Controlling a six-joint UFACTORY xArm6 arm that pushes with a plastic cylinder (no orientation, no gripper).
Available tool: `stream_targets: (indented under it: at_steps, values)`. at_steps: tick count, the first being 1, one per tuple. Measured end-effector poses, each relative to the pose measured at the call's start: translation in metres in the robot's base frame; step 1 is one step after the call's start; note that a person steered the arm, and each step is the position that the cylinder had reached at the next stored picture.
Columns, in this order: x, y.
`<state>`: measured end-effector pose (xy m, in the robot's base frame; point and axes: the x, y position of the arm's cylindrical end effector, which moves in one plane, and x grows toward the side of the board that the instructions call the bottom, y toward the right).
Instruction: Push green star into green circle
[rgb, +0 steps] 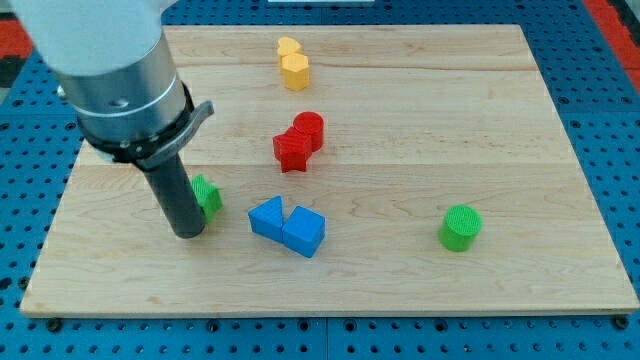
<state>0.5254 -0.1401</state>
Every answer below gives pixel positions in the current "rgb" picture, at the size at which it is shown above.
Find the green star block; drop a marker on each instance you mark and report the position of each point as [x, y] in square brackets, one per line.
[207, 195]

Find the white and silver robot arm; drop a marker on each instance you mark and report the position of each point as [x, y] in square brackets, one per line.
[114, 67]

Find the red star block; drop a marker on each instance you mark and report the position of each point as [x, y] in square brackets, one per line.
[292, 149]

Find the light wooden board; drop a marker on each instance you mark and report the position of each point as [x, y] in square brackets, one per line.
[417, 119]

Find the blue cube block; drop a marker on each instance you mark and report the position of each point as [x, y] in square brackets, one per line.
[304, 231]

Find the red cylinder block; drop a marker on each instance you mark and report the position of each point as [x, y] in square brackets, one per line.
[312, 124]

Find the blue triangle block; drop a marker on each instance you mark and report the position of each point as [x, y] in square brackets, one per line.
[267, 219]

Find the yellow hexagon block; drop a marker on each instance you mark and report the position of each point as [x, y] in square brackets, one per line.
[296, 71]

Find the yellow heart block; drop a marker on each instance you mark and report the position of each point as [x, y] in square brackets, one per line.
[288, 51]

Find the green cylinder block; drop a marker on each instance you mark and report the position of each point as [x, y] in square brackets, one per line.
[461, 225]

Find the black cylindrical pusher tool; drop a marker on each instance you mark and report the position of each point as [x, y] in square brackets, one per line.
[173, 191]

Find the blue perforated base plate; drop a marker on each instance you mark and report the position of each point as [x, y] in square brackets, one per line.
[589, 55]

